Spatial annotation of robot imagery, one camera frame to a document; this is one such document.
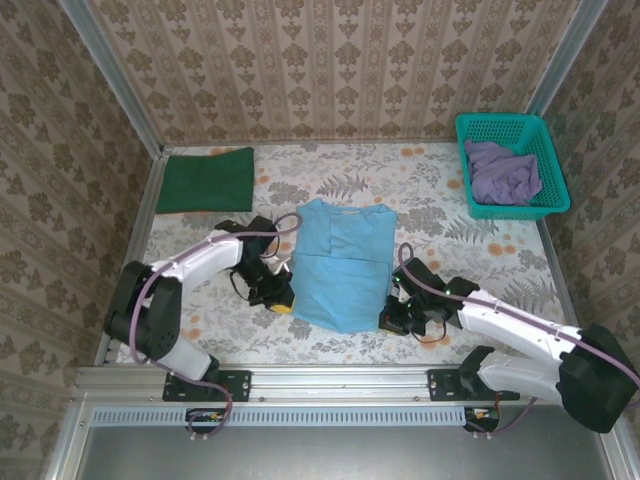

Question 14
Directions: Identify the light blue printed t-shirt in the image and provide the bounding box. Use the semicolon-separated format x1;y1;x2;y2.
291;198;399;335

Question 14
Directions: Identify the teal plastic basket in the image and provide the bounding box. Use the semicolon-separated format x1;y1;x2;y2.
454;112;572;222

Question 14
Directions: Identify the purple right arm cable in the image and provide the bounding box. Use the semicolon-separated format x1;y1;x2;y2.
397;242;640;442

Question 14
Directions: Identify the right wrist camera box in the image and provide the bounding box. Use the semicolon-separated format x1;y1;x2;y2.
378;298;409;326

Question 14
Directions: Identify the aluminium frame post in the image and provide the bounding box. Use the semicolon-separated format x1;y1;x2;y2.
527;0;612;119
57;0;167;157

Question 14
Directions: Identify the crumpled purple t-shirt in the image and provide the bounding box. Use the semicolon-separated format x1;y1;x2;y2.
463;138;544;207

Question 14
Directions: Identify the floral tablecloth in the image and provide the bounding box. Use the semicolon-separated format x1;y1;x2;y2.
115;143;581;366

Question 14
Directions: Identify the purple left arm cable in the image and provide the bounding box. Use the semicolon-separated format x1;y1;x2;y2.
128;212;304;444

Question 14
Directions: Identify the folded dark green t-shirt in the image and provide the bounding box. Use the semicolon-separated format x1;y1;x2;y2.
154;146;257;217

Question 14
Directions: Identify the grey slotted cable duct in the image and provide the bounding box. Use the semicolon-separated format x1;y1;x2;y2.
92;405;464;427

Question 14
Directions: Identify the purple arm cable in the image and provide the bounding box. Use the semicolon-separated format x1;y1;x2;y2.
397;242;640;442
128;212;304;444

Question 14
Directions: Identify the grey metal panel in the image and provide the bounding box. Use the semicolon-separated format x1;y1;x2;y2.
49;405;627;480

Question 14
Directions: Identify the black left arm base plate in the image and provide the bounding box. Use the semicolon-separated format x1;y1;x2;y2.
162;368;253;403

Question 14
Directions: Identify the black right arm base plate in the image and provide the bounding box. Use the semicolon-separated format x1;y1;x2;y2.
427;368;521;403

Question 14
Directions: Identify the aluminium frame rail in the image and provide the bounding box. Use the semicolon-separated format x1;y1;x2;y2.
72;364;614;407

